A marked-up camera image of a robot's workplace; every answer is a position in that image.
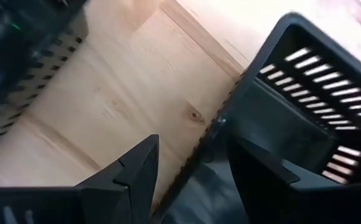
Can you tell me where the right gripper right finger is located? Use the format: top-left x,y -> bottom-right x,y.
228,136 -> 361,224

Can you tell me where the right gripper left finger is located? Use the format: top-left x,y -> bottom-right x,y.
0,133 -> 160,224

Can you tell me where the black plastic slotted basket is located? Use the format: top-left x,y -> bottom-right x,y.
151,12 -> 361,224
0,0 -> 90,159

